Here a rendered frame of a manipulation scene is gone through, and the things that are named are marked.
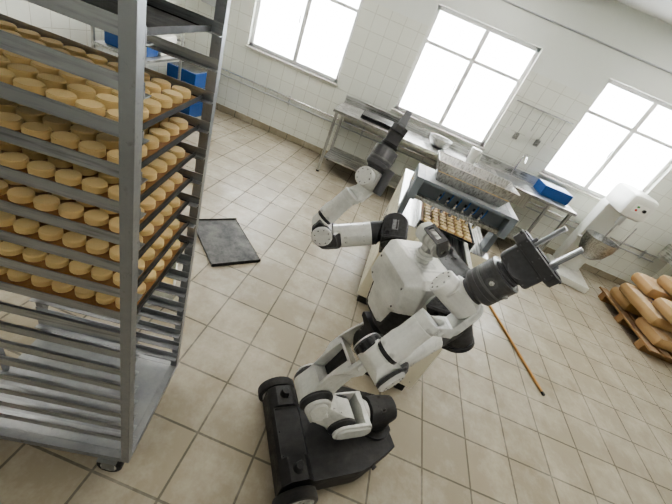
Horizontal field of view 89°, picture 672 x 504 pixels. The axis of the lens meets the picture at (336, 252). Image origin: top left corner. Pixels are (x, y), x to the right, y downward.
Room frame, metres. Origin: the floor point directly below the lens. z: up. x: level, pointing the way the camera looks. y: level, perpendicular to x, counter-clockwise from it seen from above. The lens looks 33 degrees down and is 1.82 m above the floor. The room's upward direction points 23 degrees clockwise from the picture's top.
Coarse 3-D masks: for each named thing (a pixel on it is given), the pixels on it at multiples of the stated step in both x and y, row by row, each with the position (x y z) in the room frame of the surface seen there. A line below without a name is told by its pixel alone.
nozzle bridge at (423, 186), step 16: (416, 176) 2.30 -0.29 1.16; (432, 176) 2.37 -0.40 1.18; (416, 192) 2.24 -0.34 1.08; (432, 192) 2.33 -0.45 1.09; (448, 192) 2.24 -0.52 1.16; (400, 208) 2.35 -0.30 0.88; (448, 208) 2.29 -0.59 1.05; (480, 208) 2.32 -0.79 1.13; (496, 208) 2.28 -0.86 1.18; (480, 224) 2.27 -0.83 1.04; (496, 224) 2.32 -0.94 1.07; (512, 224) 2.23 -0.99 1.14
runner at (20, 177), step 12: (0, 168) 0.54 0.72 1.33; (12, 180) 0.54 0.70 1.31; (24, 180) 0.55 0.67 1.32; (36, 180) 0.55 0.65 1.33; (48, 180) 0.56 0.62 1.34; (60, 192) 0.56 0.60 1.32; (72, 192) 0.57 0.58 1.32; (84, 192) 0.57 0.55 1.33; (96, 204) 0.58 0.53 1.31; (108, 204) 0.58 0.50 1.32
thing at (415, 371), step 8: (416, 240) 2.16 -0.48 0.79; (456, 248) 2.19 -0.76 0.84; (424, 360) 1.55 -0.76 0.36; (432, 360) 1.55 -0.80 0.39; (416, 368) 1.55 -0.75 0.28; (424, 368) 1.55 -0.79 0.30; (408, 376) 1.55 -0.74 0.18; (416, 376) 1.55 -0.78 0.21; (400, 384) 1.58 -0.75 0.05; (408, 384) 1.55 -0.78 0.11
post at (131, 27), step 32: (128, 0) 0.56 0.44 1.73; (128, 32) 0.56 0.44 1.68; (128, 64) 0.56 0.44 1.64; (128, 96) 0.56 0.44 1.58; (128, 128) 0.56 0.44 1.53; (128, 160) 0.56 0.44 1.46; (128, 192) 0.56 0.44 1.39; (128, 224) 0.56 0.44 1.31; (128, 256) 0.56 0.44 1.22; (128, 288) 0.56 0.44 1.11; (128, 320) 0.56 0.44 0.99; (128, 352) 0.56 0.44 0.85; (128, 384) 0.56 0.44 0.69; (128, 416) 0.56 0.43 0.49; (128, 448) 0.56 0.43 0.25
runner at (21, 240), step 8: (0, 232) 0.53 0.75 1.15; (8, 232) 0.54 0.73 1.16; (8, 240) 0.54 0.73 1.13; (16, 240) 0.54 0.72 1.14; (24, 240) 0.54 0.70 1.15; (32, 240) 0.55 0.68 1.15; (32, 248) 0.55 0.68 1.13; (40, 248) 0.55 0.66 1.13; (48, 248) 0.55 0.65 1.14; (56, 248) 0.56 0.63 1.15; (64, 248) 0.56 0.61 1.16; (64, 256) 0.56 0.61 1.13; (72, 256) 0.56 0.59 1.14; (80, 256) 0.57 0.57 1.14; (88, 256) 0.57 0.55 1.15; (96, 264) 0.57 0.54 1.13; (104, 264) 0.58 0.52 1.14; (112, 264) 0.58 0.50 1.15
